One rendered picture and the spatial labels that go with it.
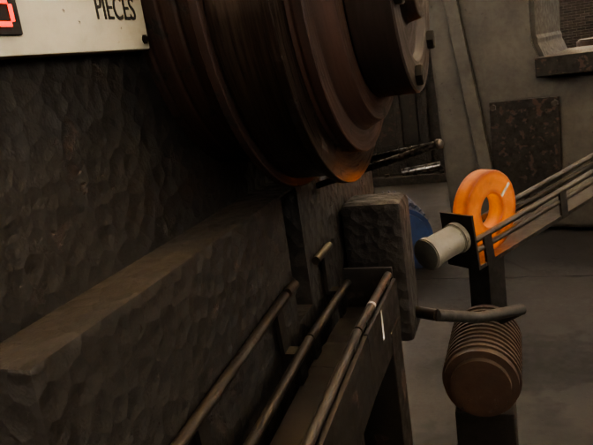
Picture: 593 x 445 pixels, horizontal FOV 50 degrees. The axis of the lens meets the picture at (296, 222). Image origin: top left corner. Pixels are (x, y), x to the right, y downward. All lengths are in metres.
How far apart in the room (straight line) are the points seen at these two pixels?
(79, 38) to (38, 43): 0.05
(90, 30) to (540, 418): 1.64
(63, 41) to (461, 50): 3.05
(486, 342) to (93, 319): 0.78
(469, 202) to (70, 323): 0.86
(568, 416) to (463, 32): 2.12
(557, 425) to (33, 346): 1.62
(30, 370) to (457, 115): 3.24
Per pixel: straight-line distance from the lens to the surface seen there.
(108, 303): 0.51
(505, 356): 1.13
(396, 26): 0.65
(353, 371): 0.72
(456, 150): 3.58
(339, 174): 0.71
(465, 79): 3.49
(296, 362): 0.75
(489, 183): 1.25
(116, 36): 0.60
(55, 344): 0.46
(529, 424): 1.92
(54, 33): 0.53
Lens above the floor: 1.03
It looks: 14 degrees down
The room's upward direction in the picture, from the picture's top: 8 degrees counter-clockwise
